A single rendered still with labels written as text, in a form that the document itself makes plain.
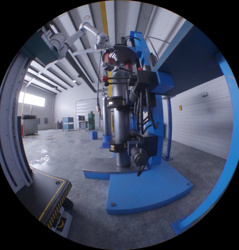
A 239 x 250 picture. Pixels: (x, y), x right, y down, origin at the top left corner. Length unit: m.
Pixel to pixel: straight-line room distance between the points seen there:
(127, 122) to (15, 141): 1.08
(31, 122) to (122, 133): 8.00
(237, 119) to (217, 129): 1.75
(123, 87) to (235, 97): 0.99
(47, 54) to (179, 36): 0.81
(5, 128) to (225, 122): 2.76
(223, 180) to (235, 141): 0.16
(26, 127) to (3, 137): 7.41
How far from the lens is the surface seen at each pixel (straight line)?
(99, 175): 1.08
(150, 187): 0.85
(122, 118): 0.89
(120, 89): 0.97
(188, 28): 0.35
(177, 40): 0.37
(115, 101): 0.79
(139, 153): 0.54
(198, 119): 2.37
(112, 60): 1.19
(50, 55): 0.81
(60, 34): 1.00
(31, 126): 8.26
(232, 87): 0.41
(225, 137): 2.09
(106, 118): 2.24
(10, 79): 0.78
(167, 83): 0.45
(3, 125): 0.71
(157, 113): 1.02
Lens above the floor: 0.75
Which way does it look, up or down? 2 degrees down
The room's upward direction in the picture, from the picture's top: 2 degrees counter-clockwise
